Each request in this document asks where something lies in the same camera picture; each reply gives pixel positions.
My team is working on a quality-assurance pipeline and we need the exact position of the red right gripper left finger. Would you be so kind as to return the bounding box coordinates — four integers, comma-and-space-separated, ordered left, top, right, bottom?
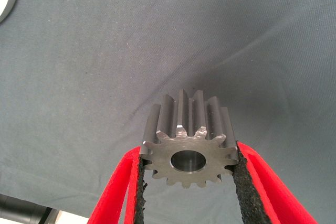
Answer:
89, 146, 148, 224

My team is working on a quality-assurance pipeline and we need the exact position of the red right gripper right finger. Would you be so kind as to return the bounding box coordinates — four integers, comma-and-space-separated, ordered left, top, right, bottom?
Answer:
232, 141, 320, 224

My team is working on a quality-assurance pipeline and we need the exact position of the small steel spur gear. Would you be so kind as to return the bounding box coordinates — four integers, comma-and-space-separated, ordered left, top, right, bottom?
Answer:
139, 89, 240, 189

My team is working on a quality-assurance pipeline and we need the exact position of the dark grey table cloth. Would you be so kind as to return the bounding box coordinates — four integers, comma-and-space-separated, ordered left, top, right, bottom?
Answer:
0, 0, 336, 224

